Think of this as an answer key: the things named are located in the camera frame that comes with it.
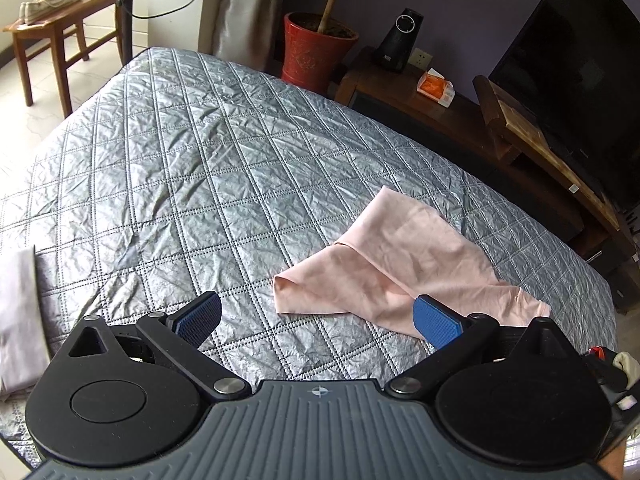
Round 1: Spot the black speaker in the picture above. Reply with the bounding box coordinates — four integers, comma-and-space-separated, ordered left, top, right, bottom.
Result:
375, 7, 427, 74

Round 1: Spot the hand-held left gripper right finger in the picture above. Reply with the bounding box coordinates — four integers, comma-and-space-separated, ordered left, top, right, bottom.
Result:
384, 294, 587, 404

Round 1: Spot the person's right hand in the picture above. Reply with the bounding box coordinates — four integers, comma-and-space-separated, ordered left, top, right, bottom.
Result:
613, 351, 640, 381

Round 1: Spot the red flower pot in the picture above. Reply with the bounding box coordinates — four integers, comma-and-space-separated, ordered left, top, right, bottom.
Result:
282, 11, 360, 92

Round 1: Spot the grey quilted bedspread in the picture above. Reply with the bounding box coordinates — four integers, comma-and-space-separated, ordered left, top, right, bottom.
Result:
0, 46, 618, 461

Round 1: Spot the black television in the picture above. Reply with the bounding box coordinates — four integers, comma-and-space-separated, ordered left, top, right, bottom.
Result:
487, 0, 640, 201

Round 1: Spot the black tripod stand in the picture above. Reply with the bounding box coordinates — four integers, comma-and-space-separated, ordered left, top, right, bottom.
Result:
116, 0, 144, 66

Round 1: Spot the beige curtain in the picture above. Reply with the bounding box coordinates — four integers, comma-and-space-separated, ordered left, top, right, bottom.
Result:
197, 0, 288, 63

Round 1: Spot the wooden board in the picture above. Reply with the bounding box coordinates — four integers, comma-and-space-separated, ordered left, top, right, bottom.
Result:
472, 75, 608, 202

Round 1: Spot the orange tissue pack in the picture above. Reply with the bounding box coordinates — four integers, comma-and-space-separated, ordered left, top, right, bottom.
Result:
416, 71, 457, 109

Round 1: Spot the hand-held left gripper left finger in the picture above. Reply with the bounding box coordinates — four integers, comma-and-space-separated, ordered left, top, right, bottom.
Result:
65, 290, 252, 404

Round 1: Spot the dark wooden cabinet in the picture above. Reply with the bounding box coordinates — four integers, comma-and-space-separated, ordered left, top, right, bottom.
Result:
334, 46, 640, 311

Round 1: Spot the white folded garment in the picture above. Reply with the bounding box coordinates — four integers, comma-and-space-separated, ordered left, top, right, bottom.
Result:
0, 247, 53, 401

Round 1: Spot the pink cloth garment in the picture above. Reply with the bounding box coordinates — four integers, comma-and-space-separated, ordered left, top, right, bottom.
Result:
272, 185, 552, 341

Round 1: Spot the wooden chair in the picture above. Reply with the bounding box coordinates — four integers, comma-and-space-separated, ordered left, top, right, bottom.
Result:
2, 0, 133, 116

